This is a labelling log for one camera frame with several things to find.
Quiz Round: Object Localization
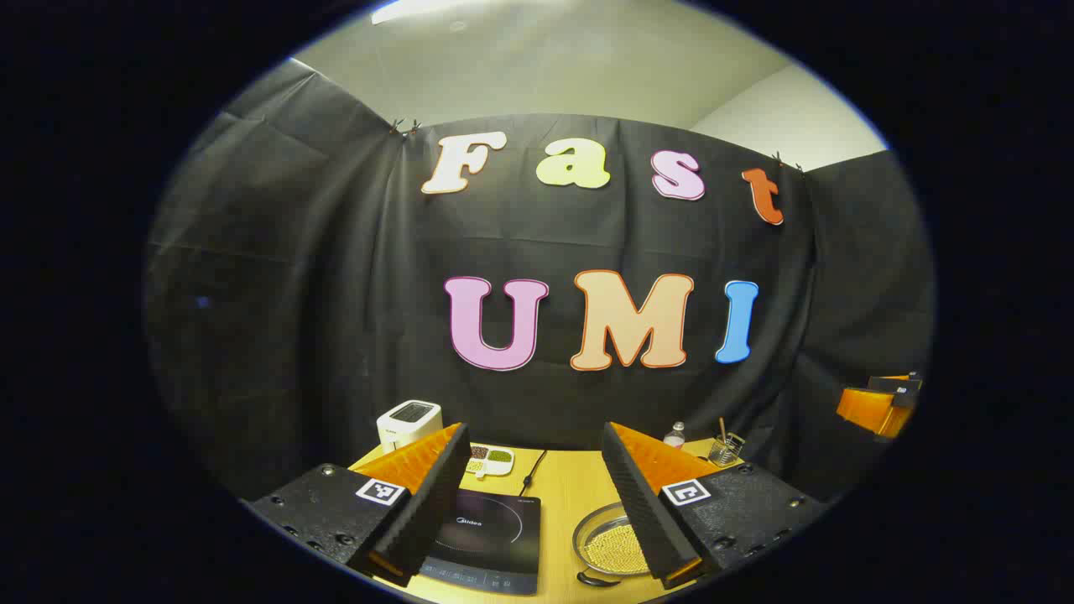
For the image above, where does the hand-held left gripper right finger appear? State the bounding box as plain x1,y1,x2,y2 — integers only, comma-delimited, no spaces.
601,421,827,590

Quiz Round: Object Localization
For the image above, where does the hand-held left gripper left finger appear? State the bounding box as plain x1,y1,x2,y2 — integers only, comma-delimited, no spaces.
250,422,472,588

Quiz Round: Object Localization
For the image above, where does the steel pot with black handle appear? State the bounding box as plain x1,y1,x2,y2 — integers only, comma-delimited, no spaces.
572,502,664,587

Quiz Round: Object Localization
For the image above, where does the black induction cooktop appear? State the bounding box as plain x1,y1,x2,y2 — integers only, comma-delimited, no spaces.
418,488,542,596

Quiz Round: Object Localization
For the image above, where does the white divided dish of beans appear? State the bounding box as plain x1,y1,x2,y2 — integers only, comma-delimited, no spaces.
464,443,515,480

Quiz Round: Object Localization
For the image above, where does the white toaster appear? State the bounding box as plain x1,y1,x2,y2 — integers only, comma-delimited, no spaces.
376,400,443,455

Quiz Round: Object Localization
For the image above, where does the black power cable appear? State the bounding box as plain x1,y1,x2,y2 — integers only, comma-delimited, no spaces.
519,450,548,497

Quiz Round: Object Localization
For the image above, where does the metal wire basket holder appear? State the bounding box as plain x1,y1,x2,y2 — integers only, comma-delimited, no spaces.
707,432,746,467

